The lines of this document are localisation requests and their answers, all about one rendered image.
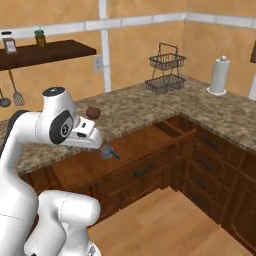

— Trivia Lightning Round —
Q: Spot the brown wooden open drawer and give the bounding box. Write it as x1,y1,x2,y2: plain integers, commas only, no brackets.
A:
49,114,198,203

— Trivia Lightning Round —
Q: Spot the black two-tier wire stand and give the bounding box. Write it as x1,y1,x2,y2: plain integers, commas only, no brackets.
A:
144,42,188,96

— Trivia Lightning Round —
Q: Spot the brown cabinet drawer front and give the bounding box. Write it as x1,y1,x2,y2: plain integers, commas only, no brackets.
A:
194,125,248,170
183,161,236,210
179,179,229,226
189,145,244,190

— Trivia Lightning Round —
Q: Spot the white wall socket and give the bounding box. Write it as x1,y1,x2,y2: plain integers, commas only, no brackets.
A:
92,53,105,74

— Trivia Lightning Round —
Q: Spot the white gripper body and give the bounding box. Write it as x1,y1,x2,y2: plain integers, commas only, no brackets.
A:
63,127,104,150

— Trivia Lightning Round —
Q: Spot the brown round food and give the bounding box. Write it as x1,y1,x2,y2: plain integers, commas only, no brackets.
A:
85,105,101,121

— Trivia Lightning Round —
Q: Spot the brown cabinet door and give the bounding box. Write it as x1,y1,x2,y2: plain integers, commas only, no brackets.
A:
225,179,256,255
96,170,168,221

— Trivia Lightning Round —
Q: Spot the green-lidded jar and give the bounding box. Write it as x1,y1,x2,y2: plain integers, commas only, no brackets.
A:
33,29,47,49

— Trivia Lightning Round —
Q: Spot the black-lidded labelled jar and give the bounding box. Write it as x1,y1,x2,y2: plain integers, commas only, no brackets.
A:
0,30,19,55

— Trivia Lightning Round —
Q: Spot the grey hanging slotted spatula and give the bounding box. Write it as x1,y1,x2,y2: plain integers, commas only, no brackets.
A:
7,68,26,107

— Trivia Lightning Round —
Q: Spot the dark wooden wall shelf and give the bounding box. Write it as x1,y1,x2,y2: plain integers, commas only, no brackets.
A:
0,39,98,72

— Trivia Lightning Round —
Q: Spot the dark drawer handle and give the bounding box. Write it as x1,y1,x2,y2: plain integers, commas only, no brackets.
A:
195,157,210,170
193,175,208,190
133,165,155,178
203,135,220,149

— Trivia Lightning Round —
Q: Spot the grey hanging ladle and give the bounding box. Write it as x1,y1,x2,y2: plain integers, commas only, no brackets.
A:
0,77,12,109

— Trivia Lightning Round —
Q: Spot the white paper towel roll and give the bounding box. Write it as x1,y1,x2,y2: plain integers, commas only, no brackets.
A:
205,55,232,97

